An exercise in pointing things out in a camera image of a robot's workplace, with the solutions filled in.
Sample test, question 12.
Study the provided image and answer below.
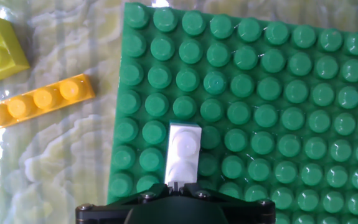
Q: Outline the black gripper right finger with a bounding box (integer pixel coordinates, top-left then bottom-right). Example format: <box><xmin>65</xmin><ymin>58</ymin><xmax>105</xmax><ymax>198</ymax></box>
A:
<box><xmin>175</xmin><ymin>182</ymin><xmax>276</xmax><ymax>224</ymax></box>

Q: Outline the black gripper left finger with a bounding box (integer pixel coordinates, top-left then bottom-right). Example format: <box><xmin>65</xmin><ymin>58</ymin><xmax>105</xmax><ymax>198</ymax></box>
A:
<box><xmin>75</xmin><ymin>182</ymin><xmax>175</xmax><ymax>224</ymax></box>

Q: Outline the white four-stud brick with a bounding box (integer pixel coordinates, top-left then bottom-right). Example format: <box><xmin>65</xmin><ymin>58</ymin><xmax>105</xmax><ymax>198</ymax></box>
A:
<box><xmin>164</xmin><ymin>122</ymin><xmax>203</xmax><ymax>189</ymax></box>

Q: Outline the amber four-stud brick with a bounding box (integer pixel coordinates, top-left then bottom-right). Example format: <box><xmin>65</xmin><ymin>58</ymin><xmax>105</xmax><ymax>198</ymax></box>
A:
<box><xmin>0</xmin><ymin>73</ymin><xmax>96</xmax><ymax>129</ymax></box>

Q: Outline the green marble pattern mat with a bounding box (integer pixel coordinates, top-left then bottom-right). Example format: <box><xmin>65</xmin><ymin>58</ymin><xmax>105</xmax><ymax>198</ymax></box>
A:
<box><xmin>0</xmin><ymin>0</ymin><xmax>358</xmax><ymax>224</ymax></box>

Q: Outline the green studded baseplate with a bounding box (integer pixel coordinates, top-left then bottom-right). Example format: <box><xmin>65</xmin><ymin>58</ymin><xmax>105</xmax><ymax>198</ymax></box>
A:
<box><xmin>106</xmin><ymin>2</ymin><xmax>358</xmax><ymax>224</ymax></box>

